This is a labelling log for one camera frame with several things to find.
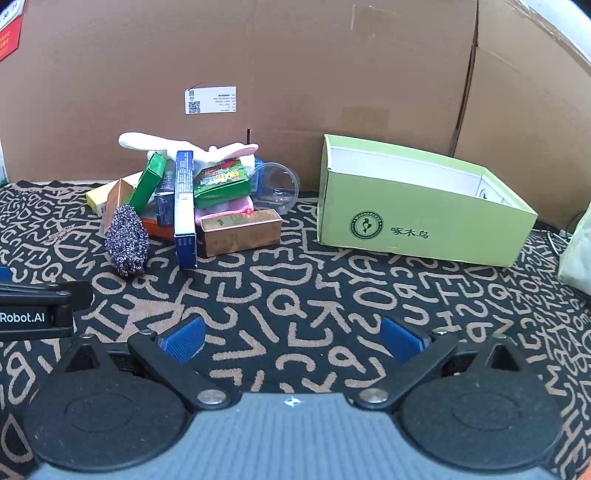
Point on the yellow and white box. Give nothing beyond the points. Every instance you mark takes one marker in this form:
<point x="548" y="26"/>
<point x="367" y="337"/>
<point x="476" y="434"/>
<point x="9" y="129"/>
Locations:
<point x="96" y="199"/>

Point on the clear plastic cup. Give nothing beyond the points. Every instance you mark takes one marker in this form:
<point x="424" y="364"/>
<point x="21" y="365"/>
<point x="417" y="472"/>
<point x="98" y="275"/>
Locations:
<point x="277" y="184"/>

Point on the plain large cardboard box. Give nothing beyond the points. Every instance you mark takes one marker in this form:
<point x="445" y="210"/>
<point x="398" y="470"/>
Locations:
<point x="521" y="115"/>

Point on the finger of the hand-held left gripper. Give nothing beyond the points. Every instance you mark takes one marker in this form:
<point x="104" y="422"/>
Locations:
<point x="3" y="272"/>

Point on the gold brown box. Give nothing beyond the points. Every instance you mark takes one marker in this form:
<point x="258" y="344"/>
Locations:
<point x="240" y="235"/>

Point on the large labelled cardboard box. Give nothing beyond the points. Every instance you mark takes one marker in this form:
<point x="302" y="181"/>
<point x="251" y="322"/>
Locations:
<point x="277" y="69"/>

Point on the pink mesh cloth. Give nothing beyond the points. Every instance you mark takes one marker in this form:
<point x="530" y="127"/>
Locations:
<point x="231" y="206"/>

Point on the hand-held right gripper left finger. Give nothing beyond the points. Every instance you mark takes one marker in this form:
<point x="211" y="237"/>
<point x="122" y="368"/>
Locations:
<point x="184" y="339"/>

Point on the green snack packet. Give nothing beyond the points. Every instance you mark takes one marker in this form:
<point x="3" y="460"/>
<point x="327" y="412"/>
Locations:
<point x="221" y="184"/>

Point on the steel wool scrubber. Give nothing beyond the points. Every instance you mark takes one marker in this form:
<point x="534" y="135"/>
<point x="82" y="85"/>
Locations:
<point x="127" y="240"/>

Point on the white shipping label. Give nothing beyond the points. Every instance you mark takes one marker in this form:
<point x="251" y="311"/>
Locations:
<point x="210" y="100"/>

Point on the white glove with pink cuff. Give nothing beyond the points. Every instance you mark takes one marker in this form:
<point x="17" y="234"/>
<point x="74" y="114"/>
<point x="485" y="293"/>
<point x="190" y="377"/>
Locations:
<point x="235" y="150"/>

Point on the white and orange box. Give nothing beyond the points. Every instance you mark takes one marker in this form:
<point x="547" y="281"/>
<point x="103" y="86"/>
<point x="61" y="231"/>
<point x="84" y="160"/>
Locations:
<point x="157" y="230"/>

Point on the light green shoe box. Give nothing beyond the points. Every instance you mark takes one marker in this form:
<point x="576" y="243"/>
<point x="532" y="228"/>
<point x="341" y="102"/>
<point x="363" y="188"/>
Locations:
<point x="415" y="217"/>

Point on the tall blue box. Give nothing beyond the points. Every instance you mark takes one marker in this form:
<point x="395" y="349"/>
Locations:
<point x="184" y="207"/>

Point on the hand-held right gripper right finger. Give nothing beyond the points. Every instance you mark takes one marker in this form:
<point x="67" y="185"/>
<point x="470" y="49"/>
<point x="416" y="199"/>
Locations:
<point x="400" y="339"/>

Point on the black letter-patterned mat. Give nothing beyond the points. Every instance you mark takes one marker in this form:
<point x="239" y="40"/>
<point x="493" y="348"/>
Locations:
<point x="300" y="295"/>

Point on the small blue object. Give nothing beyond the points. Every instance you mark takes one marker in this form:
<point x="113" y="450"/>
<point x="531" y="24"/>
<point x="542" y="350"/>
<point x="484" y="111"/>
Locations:
<point x="259" y="165"/>

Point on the red wall calendar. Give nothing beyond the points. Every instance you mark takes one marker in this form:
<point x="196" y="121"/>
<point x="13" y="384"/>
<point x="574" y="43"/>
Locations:
<point x="7" y="37"/>

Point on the copper triangular box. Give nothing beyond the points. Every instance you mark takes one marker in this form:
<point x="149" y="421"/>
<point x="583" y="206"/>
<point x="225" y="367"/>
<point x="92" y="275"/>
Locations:
<point x="117" y="194"/>

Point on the tall green box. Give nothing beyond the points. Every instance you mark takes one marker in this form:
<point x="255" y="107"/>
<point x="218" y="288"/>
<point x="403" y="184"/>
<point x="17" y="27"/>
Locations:
<point x="147" y="182"/>

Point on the white fabric bag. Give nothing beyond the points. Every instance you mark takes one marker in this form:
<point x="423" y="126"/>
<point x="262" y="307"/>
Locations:
<point x="577" y="258"/>

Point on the white knit glove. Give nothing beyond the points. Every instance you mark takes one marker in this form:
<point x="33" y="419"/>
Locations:
<point x="138" y="141"/>

